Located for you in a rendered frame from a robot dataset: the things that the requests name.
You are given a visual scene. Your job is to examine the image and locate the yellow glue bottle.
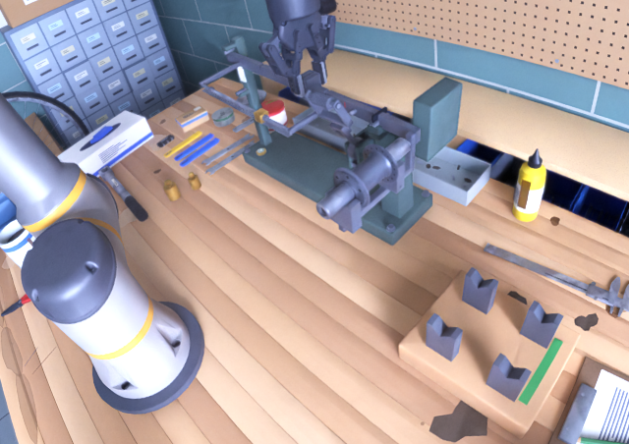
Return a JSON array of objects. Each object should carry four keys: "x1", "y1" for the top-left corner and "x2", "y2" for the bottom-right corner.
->
[{"x1": 511, "y1": 148, "x2": 548, "y2": 224}]

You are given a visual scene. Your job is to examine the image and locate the grey drawer cabinet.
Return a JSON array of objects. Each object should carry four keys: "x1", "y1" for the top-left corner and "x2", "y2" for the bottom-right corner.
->
[{"x1": 1, "y1": 0, "x2": 187, "y2": 146}]

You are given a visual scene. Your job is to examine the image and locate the red and white tub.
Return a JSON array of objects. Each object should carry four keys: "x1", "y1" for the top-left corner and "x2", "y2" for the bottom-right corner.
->
[{"x1": 261, "y1": 99, "x2": 289, "y2": 126}]

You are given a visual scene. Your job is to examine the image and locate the grey hub cradle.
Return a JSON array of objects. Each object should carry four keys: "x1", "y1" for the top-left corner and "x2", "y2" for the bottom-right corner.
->
[{"x1": 333, "y1": 119, "x2": 425, "y2": 234}]

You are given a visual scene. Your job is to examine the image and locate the wooden bench shelf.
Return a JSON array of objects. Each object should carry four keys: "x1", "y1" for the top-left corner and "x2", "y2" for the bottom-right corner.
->
[{"x1": 300, "y1": 49, "x2": 629, "y2": 204}]

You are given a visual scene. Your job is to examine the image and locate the grey vee block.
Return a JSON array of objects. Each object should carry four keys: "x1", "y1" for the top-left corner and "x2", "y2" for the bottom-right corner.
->
[
  {"x1": 486, "y1": 353, "x2": 533, "y2": 403},
  {"x1": 519, "y1": 300, "x2": 565, "y2": 350},
  {"x1": 461, "y1": 266, "x2": 500, "y2": 315},
  {"x1": 425, "y1": 312, "x2": 465, "y2": 362}
]

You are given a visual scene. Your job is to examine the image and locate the steel vernier caliper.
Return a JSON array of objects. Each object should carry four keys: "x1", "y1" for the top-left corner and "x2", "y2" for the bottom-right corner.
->
[{"x1": 483, "y1": 243, "x2": 629, "y2": 318}]

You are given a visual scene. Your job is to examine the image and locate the green rectangular block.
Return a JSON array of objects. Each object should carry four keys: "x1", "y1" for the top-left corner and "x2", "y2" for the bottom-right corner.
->
[{"x1": 412, "y1": 77, "x2": 464, "y2": 163}]

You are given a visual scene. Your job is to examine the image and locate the wooden vee block board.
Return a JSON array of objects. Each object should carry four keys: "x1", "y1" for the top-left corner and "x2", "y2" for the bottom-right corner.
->
[{"x1": 397, "y1": 266, "x2": 584, "y2": 439}]

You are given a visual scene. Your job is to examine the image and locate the grey flat block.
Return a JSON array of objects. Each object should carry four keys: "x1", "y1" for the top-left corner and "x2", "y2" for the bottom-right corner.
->
[{"x1": 557, "y1": 382, "x2": 598, "y2": 444}]

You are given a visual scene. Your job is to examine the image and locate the blue tyre lever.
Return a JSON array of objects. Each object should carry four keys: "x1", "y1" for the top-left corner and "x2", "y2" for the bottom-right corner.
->
[
  {"x1": 173, "y1": 133, "x2": 215, "y2": 163},
  {"x1": 181, "y1": 137, "x2": 221, "y2": 168}
]

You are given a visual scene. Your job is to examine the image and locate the green beam scale body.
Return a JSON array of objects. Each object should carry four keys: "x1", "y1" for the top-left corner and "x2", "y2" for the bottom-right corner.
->
[{"x1": 224, "y1": 34, "x2": 434, "y2": 247}]

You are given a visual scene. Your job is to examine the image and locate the red tipped black pen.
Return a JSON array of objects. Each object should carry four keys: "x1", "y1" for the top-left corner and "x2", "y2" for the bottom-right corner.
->
[{"x1": 0, "y1": 293, "x2": 33, "y2": 318}]

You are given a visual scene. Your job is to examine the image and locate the green strip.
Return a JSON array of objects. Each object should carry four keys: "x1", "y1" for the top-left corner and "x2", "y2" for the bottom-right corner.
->
[{"x1": 517, "y1": 337, "x2": 565, "y2": 407}]

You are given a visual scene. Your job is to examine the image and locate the tan pegboard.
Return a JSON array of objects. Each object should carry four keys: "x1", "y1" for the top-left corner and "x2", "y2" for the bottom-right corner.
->
[{"x1": 314, "y1": 0, "x2": 629, "y2": 91}]

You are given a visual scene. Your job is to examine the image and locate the white and blue box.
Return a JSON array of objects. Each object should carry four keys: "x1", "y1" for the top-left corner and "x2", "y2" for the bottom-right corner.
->
[{"x1": 57, "y1": 110, "x2": 155, "y2": 176}]

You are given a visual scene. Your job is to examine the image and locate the white open tray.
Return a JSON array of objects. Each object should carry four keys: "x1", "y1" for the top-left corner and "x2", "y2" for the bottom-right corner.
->
[{"x1": 411, "y1": 145, "x2": 492, "y2": 207}]

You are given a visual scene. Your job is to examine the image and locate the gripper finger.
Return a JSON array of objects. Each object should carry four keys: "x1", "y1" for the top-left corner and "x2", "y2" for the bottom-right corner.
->
[
  {"x1": 298, "y1": 15, "x2": 337, "y2": 86},
  {"x1": 258, "y1": 25, "x2": 306, "y2": 97}
]

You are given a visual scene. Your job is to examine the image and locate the black bicycle tyre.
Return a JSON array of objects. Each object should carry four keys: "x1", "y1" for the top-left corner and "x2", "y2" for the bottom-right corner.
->
[{"x1": 0, "y1": 90, "x2": 92, "y2": 146}]

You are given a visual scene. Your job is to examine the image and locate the brown clipboard with paper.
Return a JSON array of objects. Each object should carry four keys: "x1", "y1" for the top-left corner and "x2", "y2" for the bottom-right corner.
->
[{"x1": 548, "y1": 355, "x2": 629, "y2": 444}]

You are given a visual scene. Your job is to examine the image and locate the grey metal hub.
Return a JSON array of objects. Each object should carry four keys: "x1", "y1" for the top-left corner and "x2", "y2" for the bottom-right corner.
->
[{"x1": 315, "y1": 137, "x2": 415, "y2": 219}]

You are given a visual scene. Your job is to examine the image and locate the tan and blue small box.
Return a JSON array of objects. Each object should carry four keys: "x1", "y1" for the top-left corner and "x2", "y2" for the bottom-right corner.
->
[{"x1": 175, "y1": 108, "x2": 211, "y2": 134}]

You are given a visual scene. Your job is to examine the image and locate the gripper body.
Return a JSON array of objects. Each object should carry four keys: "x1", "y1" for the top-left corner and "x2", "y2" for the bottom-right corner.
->
[{"x1": 262, "y1": 0, "x2": 325, "y2": 32}]

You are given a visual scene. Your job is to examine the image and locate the grey flat spanner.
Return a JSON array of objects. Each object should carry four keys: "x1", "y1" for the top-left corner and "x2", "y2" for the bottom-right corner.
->
[
  {"x1": 204, "y1": 142, "x2": 257, "y2": 176},
  {"x1": 200, "y1": 134, "x2": 255, "y2": 168}
]

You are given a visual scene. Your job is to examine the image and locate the blue storage bin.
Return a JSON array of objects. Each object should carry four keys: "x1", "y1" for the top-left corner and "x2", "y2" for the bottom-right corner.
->
[{"x1": 450, "y1": 138, "x2": 629, "y2": 235}]

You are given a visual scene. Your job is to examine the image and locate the yellow tyre lever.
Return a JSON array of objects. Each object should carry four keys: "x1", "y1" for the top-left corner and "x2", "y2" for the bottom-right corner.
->
[{"x1": 163, "y1": 130, "x2": 204, "y2": 159}]

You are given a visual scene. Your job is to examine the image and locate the black handled tool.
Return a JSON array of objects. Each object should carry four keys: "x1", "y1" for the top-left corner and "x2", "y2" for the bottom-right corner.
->
[{"x1": 96, "y1": 165, "x2": 149, "y2": 223}]

